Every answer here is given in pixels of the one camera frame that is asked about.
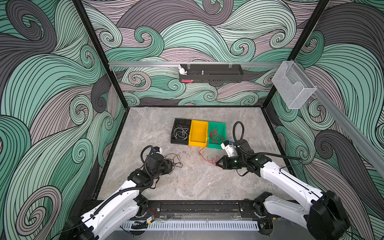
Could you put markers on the yellow plastic bin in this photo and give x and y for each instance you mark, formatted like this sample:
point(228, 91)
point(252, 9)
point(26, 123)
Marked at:
point(198, 136)

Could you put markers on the aluminium wall rail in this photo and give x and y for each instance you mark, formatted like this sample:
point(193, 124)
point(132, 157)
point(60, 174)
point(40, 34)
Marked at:
point(166, 64)

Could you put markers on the black wall shelf tray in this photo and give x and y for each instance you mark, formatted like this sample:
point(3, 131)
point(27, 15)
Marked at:
point(212, 74)

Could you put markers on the green plastic bin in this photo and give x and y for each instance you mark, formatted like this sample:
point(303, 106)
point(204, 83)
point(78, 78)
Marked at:
point(217, 134)

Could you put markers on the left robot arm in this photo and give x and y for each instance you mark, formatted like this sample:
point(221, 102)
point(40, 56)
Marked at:
point(125, 203)

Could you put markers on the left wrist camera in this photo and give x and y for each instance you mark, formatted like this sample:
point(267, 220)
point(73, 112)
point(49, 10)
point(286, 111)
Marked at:
point(157, 150)

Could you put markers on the black plastic bin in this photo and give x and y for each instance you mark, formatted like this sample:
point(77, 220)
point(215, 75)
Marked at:
point(181, 131)

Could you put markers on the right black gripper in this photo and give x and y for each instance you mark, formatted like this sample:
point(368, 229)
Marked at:
point(225, 165)

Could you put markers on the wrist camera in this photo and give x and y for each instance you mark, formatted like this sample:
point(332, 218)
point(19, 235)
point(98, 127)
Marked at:
point(229, 148)
point(157, 150)

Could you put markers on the white slotted cable duct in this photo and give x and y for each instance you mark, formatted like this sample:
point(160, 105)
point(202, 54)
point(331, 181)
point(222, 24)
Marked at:
point(248, 226)

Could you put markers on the clear acrylic wall holder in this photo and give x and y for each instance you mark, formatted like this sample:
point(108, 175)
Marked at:
point(293, 84)

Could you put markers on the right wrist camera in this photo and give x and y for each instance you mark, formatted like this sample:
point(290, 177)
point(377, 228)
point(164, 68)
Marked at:
point(229, 148)

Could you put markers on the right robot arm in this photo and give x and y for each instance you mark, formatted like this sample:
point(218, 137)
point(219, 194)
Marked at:
point(321, 213)

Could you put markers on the white rabbit figurine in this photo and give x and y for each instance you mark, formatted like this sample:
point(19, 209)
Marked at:
point(182, 71)

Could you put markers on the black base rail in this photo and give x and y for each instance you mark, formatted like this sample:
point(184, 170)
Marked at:
point(203, 205)

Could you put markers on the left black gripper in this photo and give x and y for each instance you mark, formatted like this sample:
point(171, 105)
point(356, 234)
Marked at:
point(167, 166)

